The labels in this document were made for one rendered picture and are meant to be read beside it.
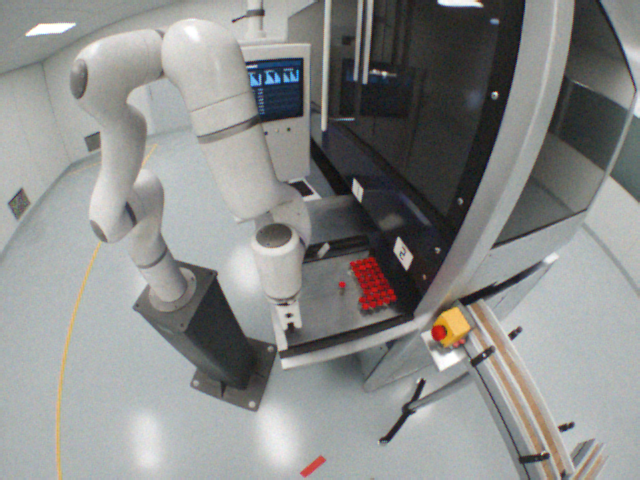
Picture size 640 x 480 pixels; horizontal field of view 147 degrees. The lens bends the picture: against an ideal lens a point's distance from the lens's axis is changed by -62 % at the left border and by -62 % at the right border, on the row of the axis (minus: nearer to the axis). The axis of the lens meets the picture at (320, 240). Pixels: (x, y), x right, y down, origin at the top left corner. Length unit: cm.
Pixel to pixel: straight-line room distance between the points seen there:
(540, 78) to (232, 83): 41
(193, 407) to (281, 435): 55
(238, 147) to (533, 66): 43
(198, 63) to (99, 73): 15
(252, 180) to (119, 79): 25
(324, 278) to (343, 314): 14
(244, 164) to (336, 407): 140
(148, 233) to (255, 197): 45
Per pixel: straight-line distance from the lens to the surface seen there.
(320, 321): 72
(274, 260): 41
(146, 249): 73
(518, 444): 84
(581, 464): 103
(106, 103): 41
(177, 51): 33
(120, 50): 41
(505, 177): 45
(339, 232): 96
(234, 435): 159
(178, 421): 172
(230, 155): 32
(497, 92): 47
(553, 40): 44
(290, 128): 131
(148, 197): 69
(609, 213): 508
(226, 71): 31
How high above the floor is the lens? 152
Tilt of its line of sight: 44 degrees down
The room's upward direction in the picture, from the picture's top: 2 degrees clockwise
